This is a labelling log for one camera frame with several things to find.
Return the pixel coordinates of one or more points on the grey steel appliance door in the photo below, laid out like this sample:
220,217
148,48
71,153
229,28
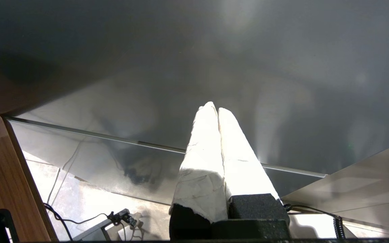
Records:
214,50

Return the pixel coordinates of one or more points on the grey metal bracket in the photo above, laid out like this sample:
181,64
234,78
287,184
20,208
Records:
89,231

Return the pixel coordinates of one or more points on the light grey cabinet front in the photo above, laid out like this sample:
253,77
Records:
366,189

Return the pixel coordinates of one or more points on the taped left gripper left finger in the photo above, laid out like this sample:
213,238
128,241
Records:
203,175

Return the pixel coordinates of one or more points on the brown wooden panel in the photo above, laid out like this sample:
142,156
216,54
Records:
8,168

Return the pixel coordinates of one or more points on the small black clamp device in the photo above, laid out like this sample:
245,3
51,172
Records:
127,218

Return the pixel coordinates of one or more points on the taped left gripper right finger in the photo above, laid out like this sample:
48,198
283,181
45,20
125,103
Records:
245,175

